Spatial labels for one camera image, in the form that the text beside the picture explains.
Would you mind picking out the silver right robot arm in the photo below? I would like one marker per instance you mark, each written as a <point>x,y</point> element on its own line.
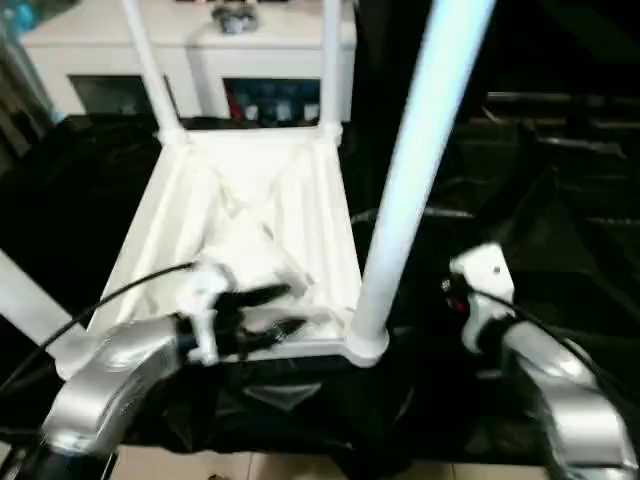
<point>560,390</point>

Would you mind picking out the light blue plastic film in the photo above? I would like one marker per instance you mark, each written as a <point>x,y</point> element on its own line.
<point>18,15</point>

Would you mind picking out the white cabinet with glass doors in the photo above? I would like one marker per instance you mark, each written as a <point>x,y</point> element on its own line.
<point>90,40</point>

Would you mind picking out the white plastic table top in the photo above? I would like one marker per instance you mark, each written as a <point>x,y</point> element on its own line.
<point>260,190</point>

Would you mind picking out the black bench with silver rail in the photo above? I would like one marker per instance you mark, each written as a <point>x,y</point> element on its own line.
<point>570,115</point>

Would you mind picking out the dark crumpled bundle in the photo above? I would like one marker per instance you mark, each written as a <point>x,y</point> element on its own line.
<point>235,17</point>

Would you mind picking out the black plastic mat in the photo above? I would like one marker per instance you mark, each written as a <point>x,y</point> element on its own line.
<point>540,230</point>

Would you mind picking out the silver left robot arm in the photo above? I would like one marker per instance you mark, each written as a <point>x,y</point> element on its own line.
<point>110,380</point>

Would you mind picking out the white plastic table leg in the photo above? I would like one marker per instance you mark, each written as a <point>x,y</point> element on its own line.
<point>331,70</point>
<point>420,150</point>
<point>35,300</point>
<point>150,70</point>

